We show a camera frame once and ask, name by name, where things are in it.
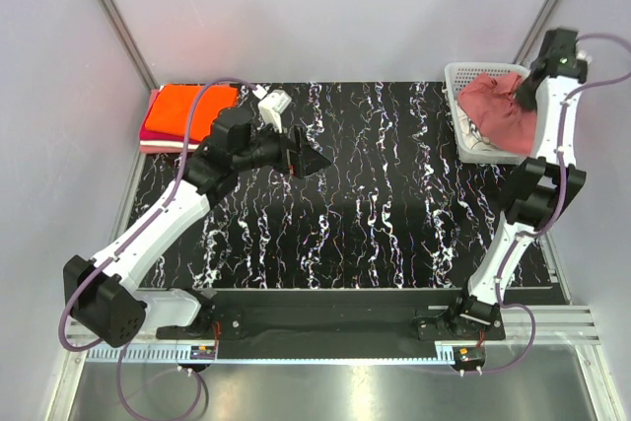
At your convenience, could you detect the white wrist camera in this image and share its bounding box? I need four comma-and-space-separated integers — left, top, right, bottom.
258, 90, 292, 133
577, 50, 593, 64

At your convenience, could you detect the salmon pink t-shirt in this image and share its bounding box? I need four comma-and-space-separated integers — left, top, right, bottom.
457, 72, 537, 156

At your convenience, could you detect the crimson folded t-shirt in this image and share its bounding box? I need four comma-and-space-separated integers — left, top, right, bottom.
139, 90, 198, 142

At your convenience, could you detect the orange folded t-shirt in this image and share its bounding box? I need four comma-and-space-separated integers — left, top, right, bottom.
139, 84, 240, 143

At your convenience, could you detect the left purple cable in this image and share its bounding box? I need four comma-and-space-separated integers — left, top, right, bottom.
58, 76, 267, 420

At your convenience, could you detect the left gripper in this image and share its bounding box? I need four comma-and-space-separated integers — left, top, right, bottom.
234, 117, 331, 179

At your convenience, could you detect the black marble pattern mat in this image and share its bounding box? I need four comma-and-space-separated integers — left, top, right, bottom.
142, 82, 511, 289

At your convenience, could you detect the light pink folded t-shirt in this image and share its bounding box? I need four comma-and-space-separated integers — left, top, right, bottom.
139, 88, 198, 154

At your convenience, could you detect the purple cable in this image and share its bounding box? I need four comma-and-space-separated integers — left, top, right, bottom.
480, 32, 631, 376
58, 76, 267, 420

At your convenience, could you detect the aluminium frame rail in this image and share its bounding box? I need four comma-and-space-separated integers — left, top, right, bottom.
62, 305, 597, 348

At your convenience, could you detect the white slotted cable duct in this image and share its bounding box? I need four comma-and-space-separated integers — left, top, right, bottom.
86, 341, 457, 366

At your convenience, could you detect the white plastic basket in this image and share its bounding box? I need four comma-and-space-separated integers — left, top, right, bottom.
444, 62, 536, 165

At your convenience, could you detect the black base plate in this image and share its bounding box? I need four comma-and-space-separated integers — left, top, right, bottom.
157, 289, 505, 364

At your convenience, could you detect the white printed t-shirt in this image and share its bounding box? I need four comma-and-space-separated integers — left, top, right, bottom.
457, 112, 496, 151

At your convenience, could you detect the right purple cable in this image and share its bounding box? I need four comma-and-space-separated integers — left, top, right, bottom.
480, 32, 631, 376

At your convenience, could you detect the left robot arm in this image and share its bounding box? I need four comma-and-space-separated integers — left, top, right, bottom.
58, 107, 331, 350

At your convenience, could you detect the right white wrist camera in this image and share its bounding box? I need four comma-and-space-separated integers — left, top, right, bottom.
577, 50, 593, 64

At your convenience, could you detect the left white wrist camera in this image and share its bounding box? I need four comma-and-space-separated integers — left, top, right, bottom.
258, 90, 292, 133

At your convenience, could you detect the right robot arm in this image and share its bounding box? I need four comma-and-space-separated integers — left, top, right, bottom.
443, 28, 589, 339

